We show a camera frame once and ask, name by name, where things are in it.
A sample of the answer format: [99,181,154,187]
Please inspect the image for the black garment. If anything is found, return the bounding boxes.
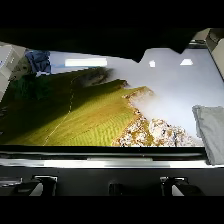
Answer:
[0,27,202,64]

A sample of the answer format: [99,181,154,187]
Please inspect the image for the blue jeans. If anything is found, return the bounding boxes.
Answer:
[24,49,53,76]

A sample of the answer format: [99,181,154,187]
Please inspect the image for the grey garment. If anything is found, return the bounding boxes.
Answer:
[191,104,224,167]

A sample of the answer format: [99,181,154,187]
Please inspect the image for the silver frame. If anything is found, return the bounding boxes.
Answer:
[0,151,224,197]

